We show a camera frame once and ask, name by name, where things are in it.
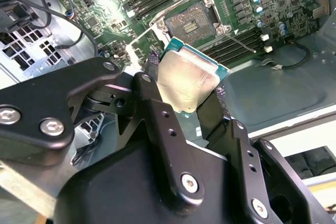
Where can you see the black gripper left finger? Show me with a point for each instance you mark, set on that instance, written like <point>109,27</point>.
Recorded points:
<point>34,103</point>

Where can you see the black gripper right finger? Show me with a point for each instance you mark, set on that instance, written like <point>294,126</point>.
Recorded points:
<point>241,134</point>

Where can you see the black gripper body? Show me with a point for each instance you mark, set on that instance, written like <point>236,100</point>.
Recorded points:
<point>126,187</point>

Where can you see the CPU with silver top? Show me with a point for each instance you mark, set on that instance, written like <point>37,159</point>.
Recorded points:
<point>183,82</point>

